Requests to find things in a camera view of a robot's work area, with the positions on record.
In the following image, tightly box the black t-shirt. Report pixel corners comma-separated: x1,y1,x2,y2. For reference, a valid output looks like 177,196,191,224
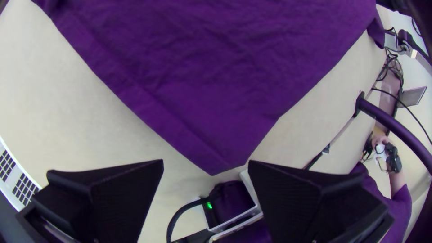
30,0,386,176

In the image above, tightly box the black cable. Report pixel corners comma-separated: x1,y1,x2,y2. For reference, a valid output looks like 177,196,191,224
370,87,432,146
166,198,207,243

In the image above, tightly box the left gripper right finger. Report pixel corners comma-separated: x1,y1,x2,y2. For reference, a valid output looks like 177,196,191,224
247,160,395,243

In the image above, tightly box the person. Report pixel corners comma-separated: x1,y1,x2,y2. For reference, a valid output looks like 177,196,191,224
350,133,414,243

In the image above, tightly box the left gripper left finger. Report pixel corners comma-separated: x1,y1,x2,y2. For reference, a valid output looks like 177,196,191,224
32,159,165,243

